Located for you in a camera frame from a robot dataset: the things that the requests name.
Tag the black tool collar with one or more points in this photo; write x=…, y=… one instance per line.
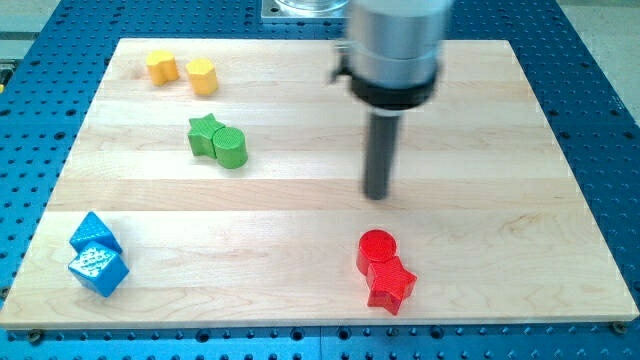
x=381, y=97

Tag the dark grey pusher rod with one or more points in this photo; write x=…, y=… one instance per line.
x=380, y=149

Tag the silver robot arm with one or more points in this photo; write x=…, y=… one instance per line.
x=391, y=57

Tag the red star block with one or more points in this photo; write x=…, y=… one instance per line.
x=389, y=283

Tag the green star block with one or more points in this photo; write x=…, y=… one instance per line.
x=200, y=135

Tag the red cylinder block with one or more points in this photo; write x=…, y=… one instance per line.
x=375, y=245

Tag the green cylinder block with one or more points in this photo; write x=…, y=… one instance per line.
x=230, y=147

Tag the light wooden board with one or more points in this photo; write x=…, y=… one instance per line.
x=484, y=208

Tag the yellow hexagon block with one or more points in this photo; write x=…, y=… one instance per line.
x=202, y=76

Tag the yellow heart block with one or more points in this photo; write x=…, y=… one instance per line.
x=162, y=67

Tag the blue triangle block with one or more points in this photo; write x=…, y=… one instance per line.
x=93, y=229

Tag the blue cube block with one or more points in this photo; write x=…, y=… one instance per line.
x=99, y=268

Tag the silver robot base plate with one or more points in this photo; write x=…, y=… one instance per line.
x=305, y=9

